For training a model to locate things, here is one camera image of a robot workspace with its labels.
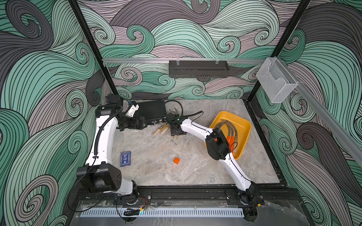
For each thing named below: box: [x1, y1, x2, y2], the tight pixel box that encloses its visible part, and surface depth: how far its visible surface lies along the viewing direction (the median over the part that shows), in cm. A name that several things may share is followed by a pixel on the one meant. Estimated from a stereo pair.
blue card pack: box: [119, 150, 132, 168], surface depth 87 cm
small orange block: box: [173, 157, 181, 165], surface depth 89 cm
